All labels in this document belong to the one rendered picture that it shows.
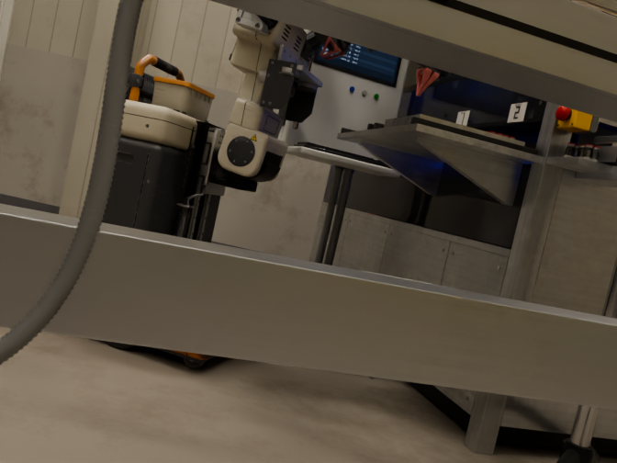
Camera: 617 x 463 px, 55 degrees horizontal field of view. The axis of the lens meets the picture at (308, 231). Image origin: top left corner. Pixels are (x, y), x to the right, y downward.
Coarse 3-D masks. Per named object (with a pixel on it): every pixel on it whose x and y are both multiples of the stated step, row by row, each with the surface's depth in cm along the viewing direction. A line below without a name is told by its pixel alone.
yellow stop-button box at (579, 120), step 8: (576, 112) 159; (560, 120) 165; (568, 120) 161; (576, 120) 159; (584, 120) 160; (592, 120) 161; (560, 128) 165; (568, 128) 162; (576, 128) 160; (584, 128) 160; (592, 128) 161
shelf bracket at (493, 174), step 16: (432, 144) 170; (448, 144) 171; (448, 160) 172; (464, 160) 173; (480, 160) 175; (496, 160) 176; (480, 176) 175; (496, 176) 176; (512, 176) 178; (496, 192) 177; (512, 192) 179
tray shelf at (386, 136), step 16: (384, 128) 181; (400, 128) 169; (416, 128) 159; (432, 128) 160; (384, 144) 211; (400, 144) 200; (416, 144) 190; (464, 144) 166; (480, 144) 164; (496, 144) 166; (512, 160) 176; (528, 160) 169
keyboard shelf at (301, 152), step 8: (288, 152) 242; (296, 152) 233; (304, 152) 229; (312, 152) 230; (320, 152) 231; (312, 160) 260; (320, 160) 241; (328, 160) 233; (336, 160) 234; (344, 160) 235; (352, 160) 236; (352, 168) 251; (360, 168) 239; (368, 168) 239; (376, 168) 240; (384, 168) 242; (392, 176) 246
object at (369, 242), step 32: (576, 192) 172; (608, 192) 175; (320, 224) 361; (352, 224) 309; (384, 224) 269; (576, 224) 174; (608, 224) 177; (352, 256) 300; (384, 256) 262; (416, 256) 233; (448, 256) 210; (480, 256) 190; (544, 256) 172; (576, 256) 175; (608, 256) 178; (480, 288) 187; (544, 288) 174; (576, 288) 176; (512, 416) 176; (544, 416) 179; (608, 416) 185
